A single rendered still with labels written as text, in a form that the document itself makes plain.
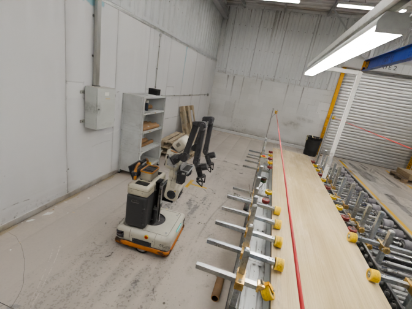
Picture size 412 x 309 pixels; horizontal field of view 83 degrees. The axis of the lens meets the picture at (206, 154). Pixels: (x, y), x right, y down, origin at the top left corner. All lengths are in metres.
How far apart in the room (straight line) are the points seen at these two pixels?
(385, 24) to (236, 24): 9.40
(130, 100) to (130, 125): 0.45
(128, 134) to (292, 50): 7.47
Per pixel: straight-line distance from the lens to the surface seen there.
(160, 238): 2.79
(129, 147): 4.63
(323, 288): 1.82
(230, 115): 10.28
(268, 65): 10.18
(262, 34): 10.37
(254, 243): 2.41
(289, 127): 10.20
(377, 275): 2.07
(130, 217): 2.84
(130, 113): 4.48
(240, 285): 1.49
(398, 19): 1.34
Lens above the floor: 1.99
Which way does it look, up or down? 17 degrees down
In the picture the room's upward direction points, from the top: 10 degrees clockwise
